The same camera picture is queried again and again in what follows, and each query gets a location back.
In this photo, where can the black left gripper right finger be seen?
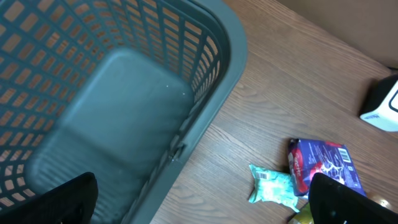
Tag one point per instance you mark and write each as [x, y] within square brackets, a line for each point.
[332, 202]

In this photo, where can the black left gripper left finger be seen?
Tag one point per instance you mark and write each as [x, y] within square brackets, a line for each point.
[71, 202]

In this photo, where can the yellow green snack packet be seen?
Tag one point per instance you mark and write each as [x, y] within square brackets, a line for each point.
[304, 216]

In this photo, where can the purple sanitary pad pack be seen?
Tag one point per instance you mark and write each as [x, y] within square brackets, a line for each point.
[307, 157]

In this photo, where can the mint green wipes packet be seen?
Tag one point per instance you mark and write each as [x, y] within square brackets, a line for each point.
[273, 186]

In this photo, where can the white barcode scanner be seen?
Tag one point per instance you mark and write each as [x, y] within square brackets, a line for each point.
[380, 106]

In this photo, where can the grey plastic mesh basket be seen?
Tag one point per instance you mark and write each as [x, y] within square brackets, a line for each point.
[122, 89]

